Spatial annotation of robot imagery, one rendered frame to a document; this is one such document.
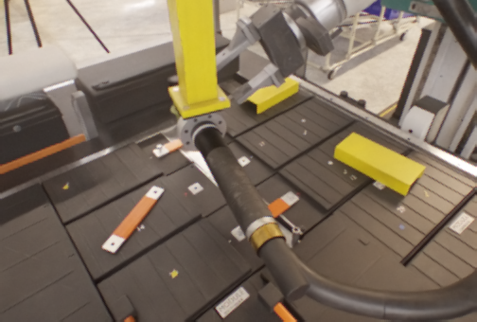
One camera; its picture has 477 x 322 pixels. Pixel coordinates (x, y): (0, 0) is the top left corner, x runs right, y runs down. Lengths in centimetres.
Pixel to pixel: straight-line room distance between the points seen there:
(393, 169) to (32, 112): 74
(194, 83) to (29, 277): 39
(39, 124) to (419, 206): 78
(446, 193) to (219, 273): 46
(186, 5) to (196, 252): 39
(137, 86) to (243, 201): 51
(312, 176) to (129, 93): 48
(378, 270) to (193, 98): 39
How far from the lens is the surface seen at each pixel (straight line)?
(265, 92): 94
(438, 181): 82
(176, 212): 68
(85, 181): 79
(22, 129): 86
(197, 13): 51
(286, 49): 67
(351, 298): 43
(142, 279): 62
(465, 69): 187
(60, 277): 65
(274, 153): 79
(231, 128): 86
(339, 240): 65
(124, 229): 67
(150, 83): 91
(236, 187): 49
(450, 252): 71
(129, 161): 81
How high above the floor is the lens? 152
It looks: 40 degrees down
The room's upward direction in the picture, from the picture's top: 1 degrees counter-clockwise
